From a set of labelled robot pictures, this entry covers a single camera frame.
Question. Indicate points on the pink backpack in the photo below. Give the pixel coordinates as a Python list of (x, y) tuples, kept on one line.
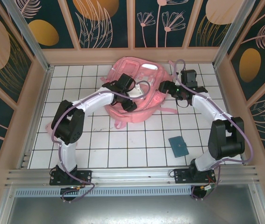
[(127, 66)]

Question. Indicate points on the pink pencil case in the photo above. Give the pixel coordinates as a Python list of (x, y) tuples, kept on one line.
[(49, 129)]

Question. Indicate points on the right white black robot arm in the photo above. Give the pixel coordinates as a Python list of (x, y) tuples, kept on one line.
[(207, 105)]

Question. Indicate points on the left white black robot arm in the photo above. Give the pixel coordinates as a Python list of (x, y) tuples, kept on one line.
[(92, 101)]

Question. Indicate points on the small teal notebook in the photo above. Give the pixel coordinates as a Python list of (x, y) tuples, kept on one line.
[(179, 147)]

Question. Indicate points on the steel sheet panel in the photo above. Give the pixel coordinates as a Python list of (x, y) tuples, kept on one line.
[(132, 210)]

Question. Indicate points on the aluminium frame post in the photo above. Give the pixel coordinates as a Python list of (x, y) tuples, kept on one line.
[(233, 35), (32, 39)]

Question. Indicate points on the aluminium mounting rail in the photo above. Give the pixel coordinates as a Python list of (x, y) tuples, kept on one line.
[(132, 175)]

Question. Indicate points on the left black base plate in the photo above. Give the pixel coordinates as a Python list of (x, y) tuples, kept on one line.
[(85, 176)]

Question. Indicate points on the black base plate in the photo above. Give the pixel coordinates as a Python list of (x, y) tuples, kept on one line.
[(85, 176), (180, 176)]

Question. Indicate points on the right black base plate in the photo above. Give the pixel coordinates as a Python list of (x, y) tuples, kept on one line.
[(180, 176)]

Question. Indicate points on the aluminium side rail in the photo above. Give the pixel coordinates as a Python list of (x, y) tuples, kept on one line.
[(36, 116)]

